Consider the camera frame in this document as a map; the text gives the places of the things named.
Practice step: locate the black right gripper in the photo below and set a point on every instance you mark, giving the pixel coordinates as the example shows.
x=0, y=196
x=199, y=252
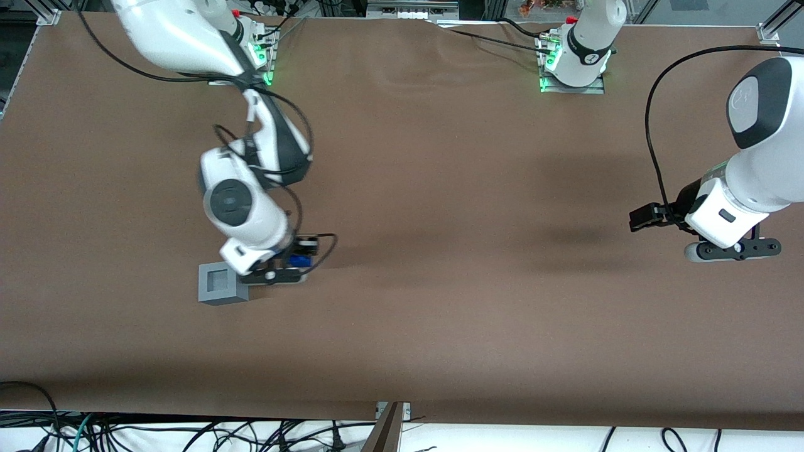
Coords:
x=305, y=243

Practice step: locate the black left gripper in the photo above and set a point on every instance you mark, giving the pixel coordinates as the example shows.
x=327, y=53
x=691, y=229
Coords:
x=686, y=202

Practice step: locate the blue plastic part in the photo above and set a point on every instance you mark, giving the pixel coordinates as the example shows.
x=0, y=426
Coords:
x=300, y=260

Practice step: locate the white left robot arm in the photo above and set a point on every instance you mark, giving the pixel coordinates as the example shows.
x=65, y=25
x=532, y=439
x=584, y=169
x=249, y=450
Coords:
x=772, y=163

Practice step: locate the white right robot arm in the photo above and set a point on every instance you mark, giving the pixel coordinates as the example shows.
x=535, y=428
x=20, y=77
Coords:
x=169, y=37

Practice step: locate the gray square base block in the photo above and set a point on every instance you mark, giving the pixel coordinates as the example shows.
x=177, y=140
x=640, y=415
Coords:
x=220, y=295

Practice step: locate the brown table cover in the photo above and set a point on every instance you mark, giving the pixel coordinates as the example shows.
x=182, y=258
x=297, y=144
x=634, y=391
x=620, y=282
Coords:
x=440, y=251

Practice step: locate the white power strip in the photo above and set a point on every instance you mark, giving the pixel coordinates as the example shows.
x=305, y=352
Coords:
x=411, y=9

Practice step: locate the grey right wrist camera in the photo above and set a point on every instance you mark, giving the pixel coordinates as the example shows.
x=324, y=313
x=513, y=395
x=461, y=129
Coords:
x=276, y=275

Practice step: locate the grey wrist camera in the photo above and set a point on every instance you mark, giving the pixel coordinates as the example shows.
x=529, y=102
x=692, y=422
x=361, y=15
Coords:
x=276, y=275
x=722, y=251

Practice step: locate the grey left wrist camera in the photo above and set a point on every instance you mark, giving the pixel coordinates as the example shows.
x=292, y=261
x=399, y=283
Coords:
x=722, y=251

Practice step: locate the metal corner bracket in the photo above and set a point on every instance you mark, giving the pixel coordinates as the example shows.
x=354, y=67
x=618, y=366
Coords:
x=407, y=411

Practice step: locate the aluminium frame post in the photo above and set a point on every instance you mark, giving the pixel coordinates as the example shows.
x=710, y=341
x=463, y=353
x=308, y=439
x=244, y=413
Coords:
x=383, y=436

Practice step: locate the aluminium frame profile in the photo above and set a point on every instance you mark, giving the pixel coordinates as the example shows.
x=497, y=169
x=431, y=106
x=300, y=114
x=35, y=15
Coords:
x=49, y=16
x=779, y=22

